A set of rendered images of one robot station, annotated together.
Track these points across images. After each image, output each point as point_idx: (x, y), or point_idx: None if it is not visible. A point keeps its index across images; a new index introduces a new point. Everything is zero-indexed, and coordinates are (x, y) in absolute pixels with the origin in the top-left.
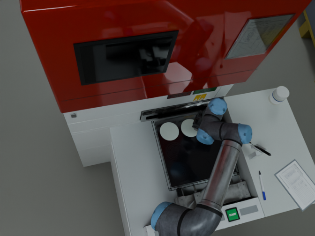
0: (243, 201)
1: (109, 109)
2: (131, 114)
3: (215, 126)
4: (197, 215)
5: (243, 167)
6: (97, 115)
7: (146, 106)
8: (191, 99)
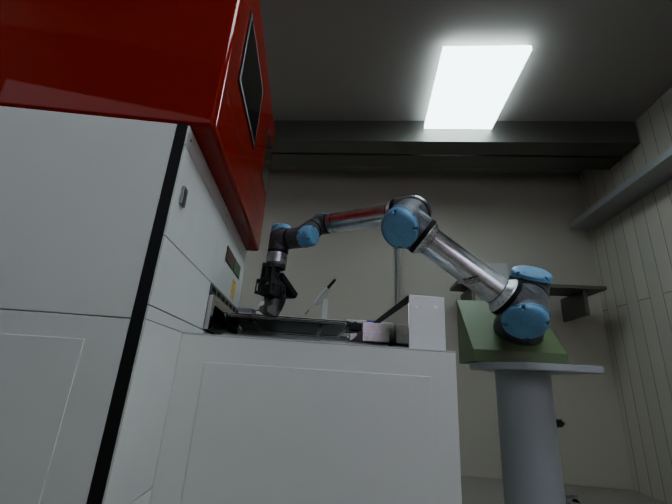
0: None
1: (202, 229)
2: (205, 282)
3: (305, 222)
4: (401, 197)
5: None
6: (191, 240)
7: (215, 268)
8: (230, 289)
